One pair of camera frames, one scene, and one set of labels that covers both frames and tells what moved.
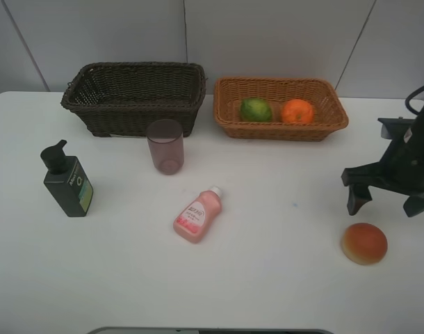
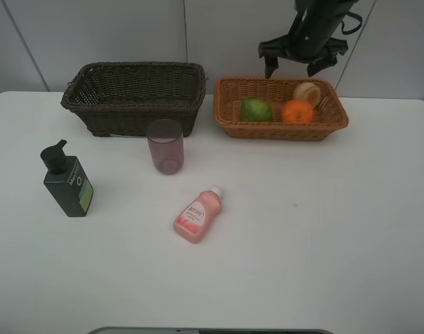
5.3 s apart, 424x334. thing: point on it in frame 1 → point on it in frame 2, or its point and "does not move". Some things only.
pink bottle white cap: [192, 223] does not move
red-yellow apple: [364, 243] → [308, 91]
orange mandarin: [297, 110] does not move
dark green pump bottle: [66, 181] does not move
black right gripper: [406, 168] → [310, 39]
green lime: [256, 110] does not move
